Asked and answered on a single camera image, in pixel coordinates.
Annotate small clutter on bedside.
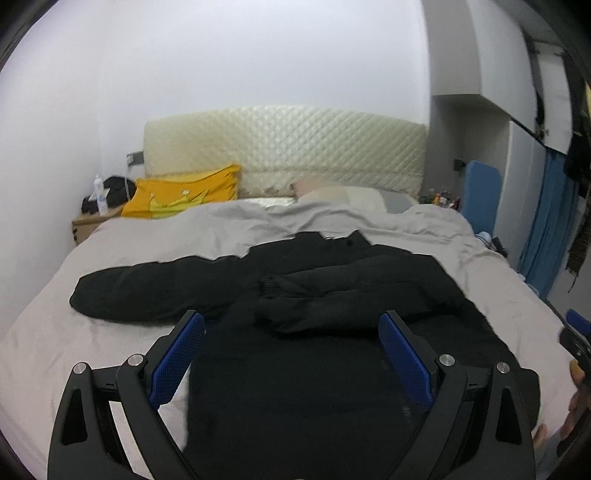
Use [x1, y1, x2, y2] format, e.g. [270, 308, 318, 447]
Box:
[419, 186, 462, 209]

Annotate wooden nightstand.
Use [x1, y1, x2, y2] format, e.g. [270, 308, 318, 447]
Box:
[71, 205, 126, 247]

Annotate blue curtain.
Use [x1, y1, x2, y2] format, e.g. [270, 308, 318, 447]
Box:
[517, 148, 581, 302]

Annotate person's right hand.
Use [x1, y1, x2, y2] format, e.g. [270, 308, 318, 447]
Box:
[531, 357, 589, 464]

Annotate cream quilted headboard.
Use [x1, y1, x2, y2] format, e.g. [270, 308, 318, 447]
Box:
[142, 107, 428, 205]

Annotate blue padded board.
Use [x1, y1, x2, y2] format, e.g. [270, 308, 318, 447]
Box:
[461, 160, 505, 243]

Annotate bed with grey duvet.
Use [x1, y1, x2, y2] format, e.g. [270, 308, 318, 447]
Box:
[0, 198, 583, 480]

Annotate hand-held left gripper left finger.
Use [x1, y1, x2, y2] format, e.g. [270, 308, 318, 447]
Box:
[47, 309, 206, 480]

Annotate black bag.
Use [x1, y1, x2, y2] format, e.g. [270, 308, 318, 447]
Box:
[82, 176, 138, 216]

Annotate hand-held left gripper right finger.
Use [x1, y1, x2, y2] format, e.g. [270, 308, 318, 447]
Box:
[378, 310, 539, 480]

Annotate grey and beige pillow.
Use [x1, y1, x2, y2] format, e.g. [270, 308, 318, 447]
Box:
[291, 179, 419, 214]

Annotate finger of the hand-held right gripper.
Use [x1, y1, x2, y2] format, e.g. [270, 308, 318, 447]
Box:
[566, 308, 591, 337]

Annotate yellow pillow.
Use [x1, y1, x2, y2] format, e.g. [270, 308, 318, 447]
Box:
[121, 164, 242, 219]

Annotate dark hanging clothes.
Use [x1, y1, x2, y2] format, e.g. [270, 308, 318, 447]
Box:
[564, 127, 591, 292]

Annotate white wardrobe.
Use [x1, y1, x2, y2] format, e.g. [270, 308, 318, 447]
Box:
[424, 0, 583, 155]

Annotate black jacket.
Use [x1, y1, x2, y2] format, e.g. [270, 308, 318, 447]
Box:
[69, 229, 541, 480]

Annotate clear plastic bottle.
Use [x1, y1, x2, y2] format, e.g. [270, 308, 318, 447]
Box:
[93, 175, 110, 216]

